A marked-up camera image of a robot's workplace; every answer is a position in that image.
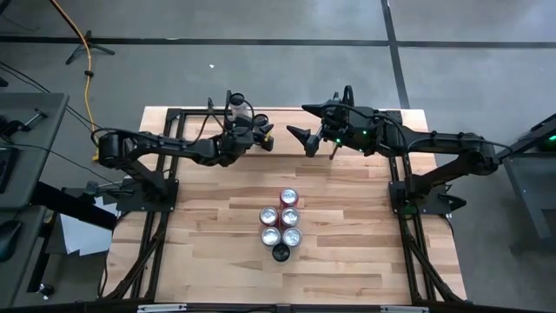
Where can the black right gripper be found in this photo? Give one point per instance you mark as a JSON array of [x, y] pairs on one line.
[[347, 130]]

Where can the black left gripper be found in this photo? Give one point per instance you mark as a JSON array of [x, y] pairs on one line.
[[239, 145]]

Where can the orange-red Fanta can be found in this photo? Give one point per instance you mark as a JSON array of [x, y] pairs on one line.
[[289, 196]]

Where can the silver Diet Coke can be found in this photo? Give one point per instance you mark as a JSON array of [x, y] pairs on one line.
[[271, 236], [292, 237], [268, 215]]

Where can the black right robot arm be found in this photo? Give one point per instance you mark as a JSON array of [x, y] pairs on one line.
[[443, 142]]

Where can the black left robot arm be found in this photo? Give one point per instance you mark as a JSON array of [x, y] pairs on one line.
[[174, 145]]

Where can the black clamp with grey knob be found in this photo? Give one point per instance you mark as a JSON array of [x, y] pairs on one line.
[[93, 188]]

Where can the black tripod stand base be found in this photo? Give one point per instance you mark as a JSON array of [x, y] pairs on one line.
[[102, 48]]

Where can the white paper sheets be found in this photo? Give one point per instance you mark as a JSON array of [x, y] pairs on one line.
[[82, 239]]

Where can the black desk leg beam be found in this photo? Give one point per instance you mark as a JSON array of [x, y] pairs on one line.
[[65, 204]]

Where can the grey metal stand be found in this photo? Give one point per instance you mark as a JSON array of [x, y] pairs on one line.
[[527, 187]]

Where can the grey desk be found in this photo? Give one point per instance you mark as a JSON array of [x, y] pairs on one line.
[[39, 165], [26, 269]]

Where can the black clamp tool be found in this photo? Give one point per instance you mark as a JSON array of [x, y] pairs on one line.
[[11, 126]]

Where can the black keyboard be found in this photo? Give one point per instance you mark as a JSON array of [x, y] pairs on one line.
[[6, 169]]

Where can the black caster wheel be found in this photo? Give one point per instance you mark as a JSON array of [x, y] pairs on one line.
[[47, 290]]

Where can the black computer mouse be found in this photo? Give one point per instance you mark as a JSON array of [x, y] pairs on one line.
[[8, 239]]

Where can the black arched frame hook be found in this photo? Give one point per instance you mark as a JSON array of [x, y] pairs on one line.
[[210, 105], [348, 87]]

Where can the black aluminium table frame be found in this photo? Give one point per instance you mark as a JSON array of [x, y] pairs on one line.
[[174, 115]]

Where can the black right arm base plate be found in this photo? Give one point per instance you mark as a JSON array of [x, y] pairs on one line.
[[395, 204]]

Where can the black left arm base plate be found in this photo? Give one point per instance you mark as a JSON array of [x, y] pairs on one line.
[[130, 202]]

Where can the silver metal bracket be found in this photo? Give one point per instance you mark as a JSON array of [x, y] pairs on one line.
[[160, 308], [404, 309]]

